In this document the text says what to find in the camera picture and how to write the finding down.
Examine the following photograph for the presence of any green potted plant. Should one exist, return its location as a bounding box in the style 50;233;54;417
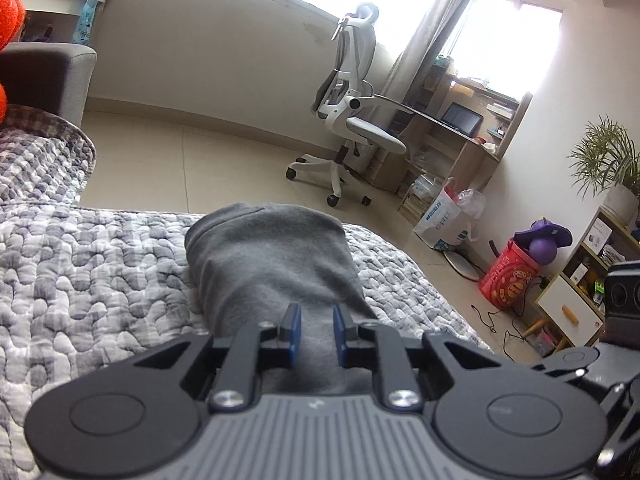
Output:
567;115;640;201

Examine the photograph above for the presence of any white office chair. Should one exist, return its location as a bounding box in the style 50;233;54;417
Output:
286;4;407;208

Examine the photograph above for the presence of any blue patterned bag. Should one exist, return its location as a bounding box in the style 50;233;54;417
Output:
71;0;97;46

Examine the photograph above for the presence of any white round disc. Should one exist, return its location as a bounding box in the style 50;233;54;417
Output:
444;249;480;282

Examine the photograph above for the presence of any black laptop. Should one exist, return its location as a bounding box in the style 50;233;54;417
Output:
441;102;484;137

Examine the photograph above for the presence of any grey t-shirt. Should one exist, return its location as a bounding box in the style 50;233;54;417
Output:
184;202;381;396

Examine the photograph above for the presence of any beige curtain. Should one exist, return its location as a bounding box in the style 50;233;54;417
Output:
380;0;491;106

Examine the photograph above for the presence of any dark grey sofa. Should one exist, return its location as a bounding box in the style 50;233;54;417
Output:
0;42;98;128

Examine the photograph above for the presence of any white plant pot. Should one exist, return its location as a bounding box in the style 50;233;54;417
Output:
602;182;640;226

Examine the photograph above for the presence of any purple toy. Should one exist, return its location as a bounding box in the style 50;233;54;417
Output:
514;216;573;265

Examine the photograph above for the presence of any white bookshelf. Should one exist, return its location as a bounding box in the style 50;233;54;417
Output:
5;0;106;46

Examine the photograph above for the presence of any black floor cable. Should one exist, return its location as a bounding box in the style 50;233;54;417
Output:
472;305;531;361

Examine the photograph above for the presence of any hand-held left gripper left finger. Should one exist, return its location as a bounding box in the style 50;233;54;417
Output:
132;302;302;413

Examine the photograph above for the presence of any red pumpkin cushion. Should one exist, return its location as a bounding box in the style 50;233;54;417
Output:
0;0;25;123

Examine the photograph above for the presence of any grey checked quilted blanket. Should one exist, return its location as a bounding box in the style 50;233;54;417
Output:
0;104;496;480

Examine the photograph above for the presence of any white paper bag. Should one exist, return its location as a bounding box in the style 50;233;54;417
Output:
412;177;481;252

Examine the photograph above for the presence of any white wooden cabinet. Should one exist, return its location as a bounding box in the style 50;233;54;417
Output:
535;205;640;351

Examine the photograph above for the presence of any clear plastic bag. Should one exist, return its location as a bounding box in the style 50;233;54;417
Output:
452;187;487;221

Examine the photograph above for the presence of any wooden desk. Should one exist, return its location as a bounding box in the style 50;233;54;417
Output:
370;60;533;226

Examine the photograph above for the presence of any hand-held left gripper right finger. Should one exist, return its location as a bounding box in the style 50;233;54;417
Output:
332;304;506;413

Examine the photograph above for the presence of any red basket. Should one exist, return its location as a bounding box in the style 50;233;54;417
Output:
477;239;543;313

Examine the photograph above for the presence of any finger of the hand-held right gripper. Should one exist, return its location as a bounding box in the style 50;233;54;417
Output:
531;346;608;378

